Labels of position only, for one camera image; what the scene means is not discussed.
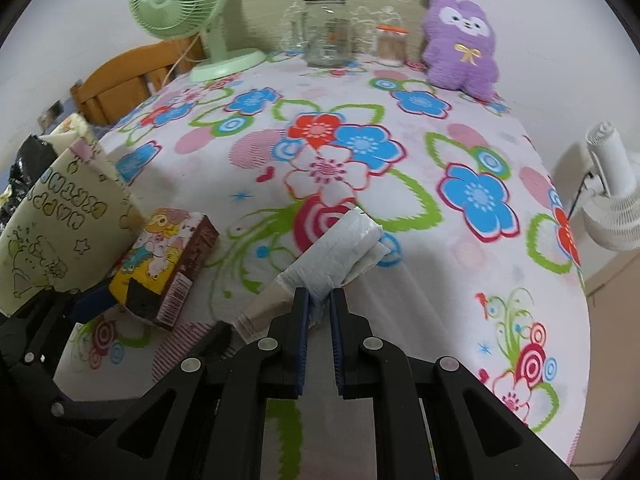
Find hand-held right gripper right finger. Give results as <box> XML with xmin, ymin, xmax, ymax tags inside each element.
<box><xmin>331</xmin><ymin>287</ymin><xmax>576</xmax><ymax>480</ymax></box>

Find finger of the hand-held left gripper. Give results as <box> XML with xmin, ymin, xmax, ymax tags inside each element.
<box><xmin>0</xmin><ymin>287</ymin><xmax>123</xmax><ymax>420</ymax></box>
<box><xmin>0</xmin><ymin>324</ymin><xmax>234</xmax><ymax>480</ymax></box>

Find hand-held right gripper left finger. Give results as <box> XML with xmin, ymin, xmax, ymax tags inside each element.
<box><xmin>82</xmin><ymin>287</ymin><xmax>309</xmax><ymax>480</ymax></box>

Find yellow cartoon storage box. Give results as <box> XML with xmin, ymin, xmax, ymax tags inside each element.
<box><xmin>0</xmin><ymin>112</ymin><xmax>147</xmax><ymax>317</ymax></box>

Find yellow cartoon tissue pack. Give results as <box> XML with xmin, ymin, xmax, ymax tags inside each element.
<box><xmin>109</xmin><ymin>208</ymin><xmax>221</xmax><ymax>332</ymax></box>

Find white towel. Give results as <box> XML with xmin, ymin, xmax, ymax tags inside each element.
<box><xmin>234</xmin><ymin>205</ymin><xmax>387</xmax><ymax>345</ymax></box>

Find floral tablecloth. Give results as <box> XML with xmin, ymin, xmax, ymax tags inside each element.
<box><xmin>50</xmin><ymin>50</ymin><xmax>588</xmax><ymax>480</ymax></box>

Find black plastic bag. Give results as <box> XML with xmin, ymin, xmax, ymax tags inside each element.
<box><xmin>0</xmin><ymin>134</ymin><xmax>56</xmax><ymax>241</ymax></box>

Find wooden chair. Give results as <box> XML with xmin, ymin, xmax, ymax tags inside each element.
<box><xmin>70</xmin><ymin>40</ymin><xmax>206</xmax><ymax>126</ymax></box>

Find cotton swab jar orange lid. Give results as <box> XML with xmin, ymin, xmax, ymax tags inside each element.
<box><xmin>375</xmin><ymin>24</ymin><xmax>408</xmax><ymax>67</ymax></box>

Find glass jar green black lid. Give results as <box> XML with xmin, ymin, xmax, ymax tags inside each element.
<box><xmin>287</xmin><ymin>0</ymin><xmax>353</xmax><ymax>68</ymax></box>

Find white fan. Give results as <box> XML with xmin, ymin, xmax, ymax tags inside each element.
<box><xmin>582</xmin><ymin>121</ymin><xmax>640</xmax><ymax>251</ymax></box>

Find purple plush toy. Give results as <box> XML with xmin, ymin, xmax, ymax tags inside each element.
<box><xmin>420</xmin><ymin>0</ymin><xmax>501</xmax><ymax>102</ymax></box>

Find beige fan cable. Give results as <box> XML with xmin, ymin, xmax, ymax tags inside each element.
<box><xmin>147</xmin><ymin>35</ymin><xmax>201</xmax><ymax>95</ymax></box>

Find black fan cable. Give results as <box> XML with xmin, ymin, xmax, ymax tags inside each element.
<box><xmin>567</xmin><ymin>172</ymin><xmax>596</xmax><ymax>221</ymax></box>

